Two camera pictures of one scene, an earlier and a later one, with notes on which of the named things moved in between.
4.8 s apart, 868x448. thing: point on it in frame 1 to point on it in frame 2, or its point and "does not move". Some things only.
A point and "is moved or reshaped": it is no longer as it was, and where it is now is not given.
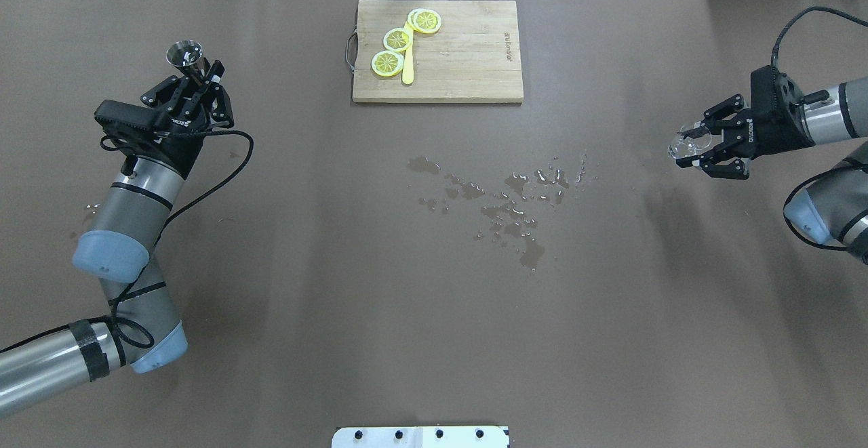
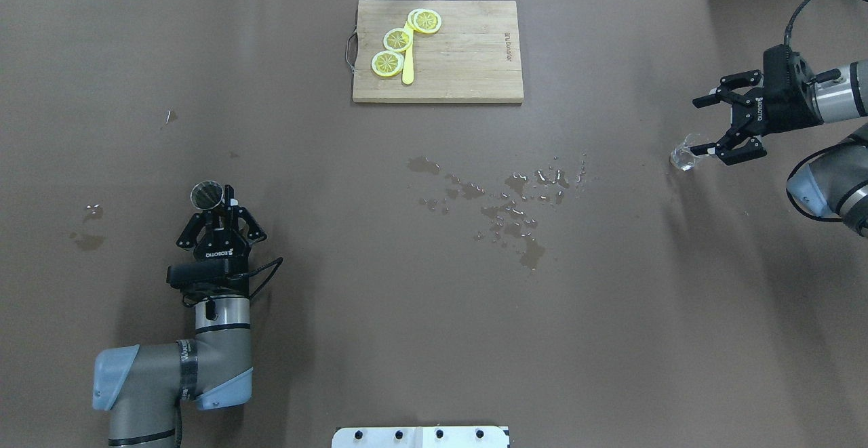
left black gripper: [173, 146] to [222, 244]
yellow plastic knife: [408, 59] does not move
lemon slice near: [424, 20] does not move
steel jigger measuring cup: [184, 55] to [205, 194]
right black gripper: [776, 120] to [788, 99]
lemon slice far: [387, 64] does not move
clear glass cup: [689, 146] is moved or reshaped
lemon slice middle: [397, 40] does not move
